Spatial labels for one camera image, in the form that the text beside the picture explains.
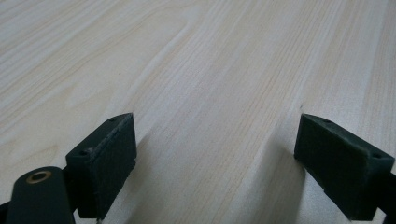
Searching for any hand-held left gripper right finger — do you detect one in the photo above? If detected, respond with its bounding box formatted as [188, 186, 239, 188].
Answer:
[293, 113, 396, 222]

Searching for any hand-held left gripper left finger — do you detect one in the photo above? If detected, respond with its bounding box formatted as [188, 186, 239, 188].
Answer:
[65, 112, 138, 219]

